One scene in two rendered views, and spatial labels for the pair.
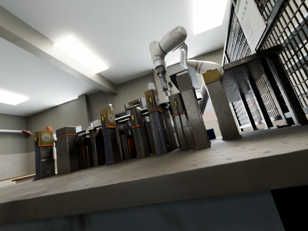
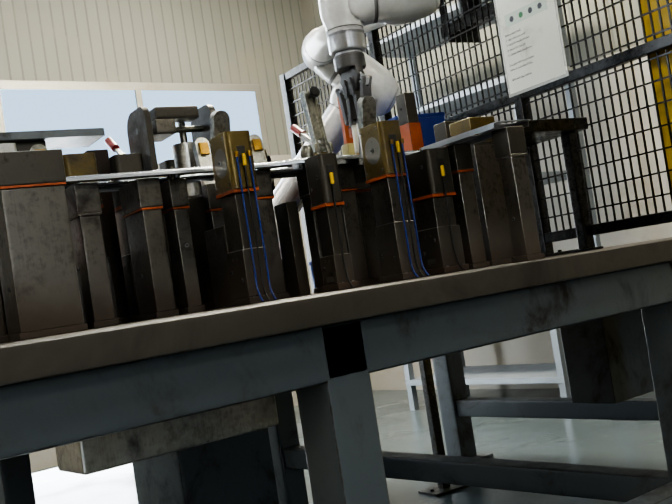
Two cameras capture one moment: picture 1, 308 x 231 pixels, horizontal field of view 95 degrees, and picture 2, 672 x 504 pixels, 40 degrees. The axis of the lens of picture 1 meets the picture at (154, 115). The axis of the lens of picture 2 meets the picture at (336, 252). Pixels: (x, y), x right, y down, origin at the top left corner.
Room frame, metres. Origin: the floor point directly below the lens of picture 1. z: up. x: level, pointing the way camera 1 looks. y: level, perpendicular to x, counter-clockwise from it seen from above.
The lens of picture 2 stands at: (-0.40, 1.67, 0.71)
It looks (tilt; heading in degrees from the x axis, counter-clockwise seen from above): 2 degrees up; 308
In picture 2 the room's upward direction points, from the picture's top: 9 degrees counter-clockwise
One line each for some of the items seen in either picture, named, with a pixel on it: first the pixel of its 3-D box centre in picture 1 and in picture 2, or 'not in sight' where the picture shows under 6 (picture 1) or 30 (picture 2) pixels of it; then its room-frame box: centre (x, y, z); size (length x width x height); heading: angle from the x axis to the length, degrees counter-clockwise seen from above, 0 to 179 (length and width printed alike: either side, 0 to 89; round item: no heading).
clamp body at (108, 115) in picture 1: (108, 136); (244, 219); (0.90, 0.31, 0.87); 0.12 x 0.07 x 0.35; 160
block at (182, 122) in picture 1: (182, 121); (439, 212); (0.72, -0.13, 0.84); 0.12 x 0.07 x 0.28; 160
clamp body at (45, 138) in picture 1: (42, 154); not in sight; (1.11, 0.93, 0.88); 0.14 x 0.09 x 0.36; 160
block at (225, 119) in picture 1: (219, 104); (482, 192); (0.72, -0.35, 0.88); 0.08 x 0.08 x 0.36; 70
